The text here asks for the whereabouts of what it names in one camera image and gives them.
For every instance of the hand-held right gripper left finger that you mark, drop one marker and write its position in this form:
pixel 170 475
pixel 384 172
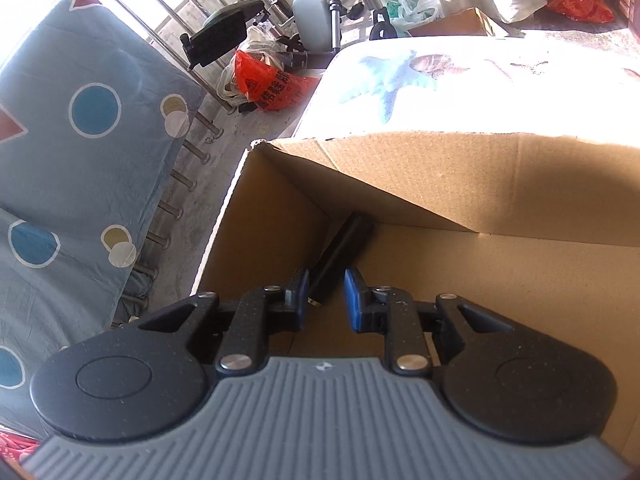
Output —
pixel 301 285

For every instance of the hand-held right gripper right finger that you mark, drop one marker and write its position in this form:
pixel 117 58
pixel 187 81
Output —
pixel 354 295

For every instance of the black cylindrical marker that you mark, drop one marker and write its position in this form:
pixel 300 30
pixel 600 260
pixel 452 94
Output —
pixel 345 245

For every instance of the brown cardboard box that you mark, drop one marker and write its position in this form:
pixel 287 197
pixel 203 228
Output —
pixel 500 270

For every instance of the metal railing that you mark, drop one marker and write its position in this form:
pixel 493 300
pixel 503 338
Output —
pixel 197 154

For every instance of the red plastic bag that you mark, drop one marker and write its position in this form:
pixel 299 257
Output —
pixel 580 2
pixel 270 85

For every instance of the crumpled white plastic bag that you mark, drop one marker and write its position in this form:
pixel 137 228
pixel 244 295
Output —
pixel 227 82

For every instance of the blue bedsheet with circles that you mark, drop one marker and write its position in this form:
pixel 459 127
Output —
pixel 75 170

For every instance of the black wheelchair footrest pad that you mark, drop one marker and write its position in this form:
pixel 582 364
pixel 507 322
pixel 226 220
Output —
pixel 220 35

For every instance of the grey wheelchair calf pad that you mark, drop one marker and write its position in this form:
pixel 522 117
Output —
pixel 310 10

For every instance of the small flat cardboard box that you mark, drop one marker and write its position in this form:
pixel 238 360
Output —
pixel 465 22

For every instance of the white bag with green items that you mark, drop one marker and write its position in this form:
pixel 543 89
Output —
pixel 415 5

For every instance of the red patterned cloth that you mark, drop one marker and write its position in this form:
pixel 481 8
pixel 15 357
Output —
pixel 15 447

